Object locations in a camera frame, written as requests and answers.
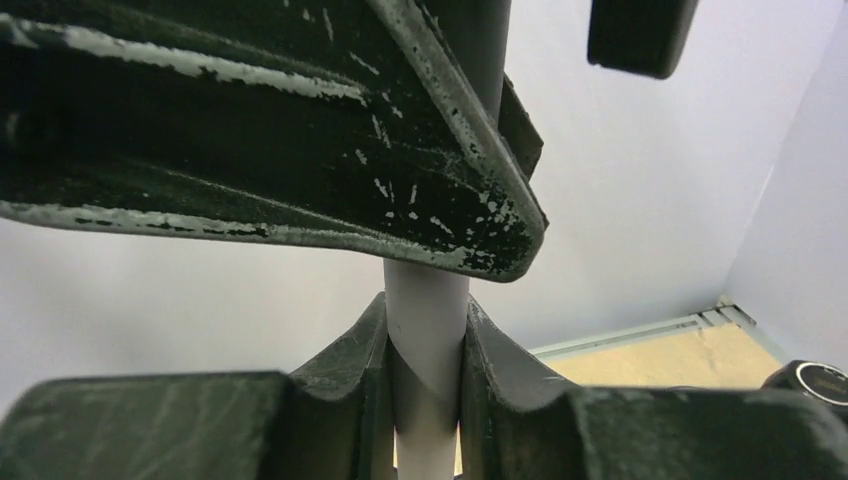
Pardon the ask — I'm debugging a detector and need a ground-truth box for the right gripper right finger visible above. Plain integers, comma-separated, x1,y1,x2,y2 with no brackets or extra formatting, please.
1,1,547,282

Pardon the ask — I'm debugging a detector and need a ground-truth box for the aluminium frame rail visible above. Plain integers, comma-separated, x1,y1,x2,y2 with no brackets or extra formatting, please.
530,296,791,362

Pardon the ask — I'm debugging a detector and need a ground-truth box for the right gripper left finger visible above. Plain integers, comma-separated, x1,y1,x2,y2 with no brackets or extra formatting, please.
1,295,847,479

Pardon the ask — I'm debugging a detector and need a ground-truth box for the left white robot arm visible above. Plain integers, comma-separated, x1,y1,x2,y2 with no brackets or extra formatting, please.
761,360,847,424

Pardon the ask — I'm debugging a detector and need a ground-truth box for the perforated music stand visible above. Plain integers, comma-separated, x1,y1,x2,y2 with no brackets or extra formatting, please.
380,0,700,480

